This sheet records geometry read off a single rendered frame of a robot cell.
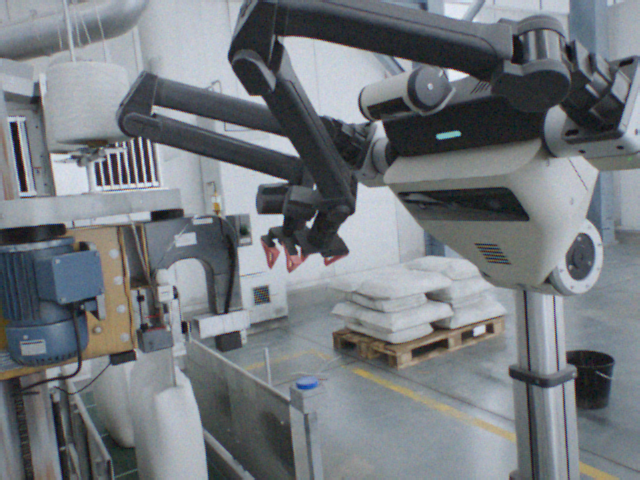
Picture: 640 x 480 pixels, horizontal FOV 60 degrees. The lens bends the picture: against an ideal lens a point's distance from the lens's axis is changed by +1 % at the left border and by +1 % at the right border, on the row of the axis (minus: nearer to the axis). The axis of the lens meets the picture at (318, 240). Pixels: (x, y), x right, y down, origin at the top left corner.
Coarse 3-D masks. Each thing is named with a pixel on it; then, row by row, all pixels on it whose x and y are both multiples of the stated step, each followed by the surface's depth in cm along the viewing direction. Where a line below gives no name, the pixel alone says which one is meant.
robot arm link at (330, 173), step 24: (240, 72) 74; (264, 72) 74; (288, 72) 79; (264, 96) 82; (288, 96) 81; (288, 120) 86; (312, 120) 87; (312, 144) 90; (312, 168) 96; (336, 168) 96; (336, 192) 100
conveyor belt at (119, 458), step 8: (88, 392) 298; (88, 400) 287; (88, 408) 276; (96, 408) 274; (96, 416) 264; (96, 424) 255; (104, 432) 245; (104, 440) 237; (112, 440) 236; (112, 448) 228; (120, 448) 228; (128, 448) 227; (112, 456) 221; (120, 456) 221; (128, 456) 220; (136, 456) 219; (112, 464) 215; (120, 464) 214; (128, 464) 213; (136, 464) 213; (208, 464) 207; (120, 472) 208; (128, 472) 207; (136, 472) 207; (208, 472) 201; (216, 472) 201
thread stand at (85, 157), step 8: (64, 0) 126; (64, 8) 127; (64, 16) 127; (64, 24) 127; (72, 32) 128; (72, 40) 128; (72, 48) 128; (72, 56) 128; (72, 152) 116; (80, 152) 117; (88, 152) 119; (96, 152) 119; (104, 152) 117; (112, 152) 124; (64, 160) 136; (72, 160) 136; (80, 160) 138; (88, 160) 129; (96, 160) 143; (88, 168) 130; (88, 176) 130; (88, 184) 131; (88, 192) 129; (96, 192) 130
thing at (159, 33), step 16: (160, 0) 433; (144, 16) 433; (160, 16) 433; (176, 16) 448; (144, 32) 435; (160, 32) 434; (176, 32) 444; (144, 48) 438; (160, 48) 435; (176, 48) 443; (144, 64) 441; (176, 64) 443; (176, 80) 442
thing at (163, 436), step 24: (144, 360) 188; (168, 360) 164; (144, 384) 171; (168, 384) 164; (144, 408) 168; (168, 408) 164; (192, 408) 168; (144, 432) 169; (168, 432) 164; (192, 432) 168; (144, 456) 174; (168, 456) 164; (192, 456) 168
